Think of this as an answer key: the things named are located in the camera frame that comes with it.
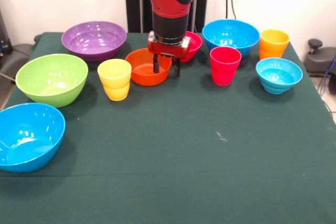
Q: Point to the large green bowl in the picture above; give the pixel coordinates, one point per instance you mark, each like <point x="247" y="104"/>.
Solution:
<point x="52" y="79"/>

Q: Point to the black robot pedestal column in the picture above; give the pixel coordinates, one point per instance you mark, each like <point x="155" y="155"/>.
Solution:
<point x="134" y="16"/>

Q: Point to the orange cup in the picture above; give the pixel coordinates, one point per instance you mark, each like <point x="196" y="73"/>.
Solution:
<point x="274" y="44"/>

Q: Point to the orange bowl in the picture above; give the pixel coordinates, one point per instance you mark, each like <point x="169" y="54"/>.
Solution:
<point x="141" y="77"/>

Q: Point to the black stand base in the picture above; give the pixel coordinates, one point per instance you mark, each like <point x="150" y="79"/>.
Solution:
<point x="323" y="60"/>

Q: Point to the small blue bowl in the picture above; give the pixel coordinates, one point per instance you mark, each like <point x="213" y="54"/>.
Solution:
<point x="279" y="75"/>

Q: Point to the black equipment box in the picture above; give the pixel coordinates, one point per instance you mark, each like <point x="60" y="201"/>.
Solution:
<point x="4" y="40"/>

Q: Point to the yellow cup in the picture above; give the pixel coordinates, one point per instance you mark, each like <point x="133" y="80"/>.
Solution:
<point x="114" y="82"/>

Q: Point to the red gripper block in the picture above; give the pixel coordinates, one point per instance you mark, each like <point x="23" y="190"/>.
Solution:
<point x="169" y="49"/>

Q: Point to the crimson small bowl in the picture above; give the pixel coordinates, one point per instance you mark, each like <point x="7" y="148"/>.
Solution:
<point x="195" y="44"/>

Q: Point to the crimson cup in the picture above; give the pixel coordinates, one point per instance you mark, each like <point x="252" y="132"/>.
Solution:
<point x="225" y="66"/>

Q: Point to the large blue bowl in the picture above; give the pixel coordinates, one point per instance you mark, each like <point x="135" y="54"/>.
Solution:
<point x="228" y="35"/>
<point x="29" y="140"/>

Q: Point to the dark green tablecloth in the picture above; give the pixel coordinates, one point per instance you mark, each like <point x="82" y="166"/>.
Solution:
<point x="183" y="142"/>

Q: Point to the large purple bowl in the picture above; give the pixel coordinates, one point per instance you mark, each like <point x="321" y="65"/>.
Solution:
<point x="93" y="41"/>

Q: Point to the grey stand base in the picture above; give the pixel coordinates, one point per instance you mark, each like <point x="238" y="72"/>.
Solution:
<point x="18" y="51"/>

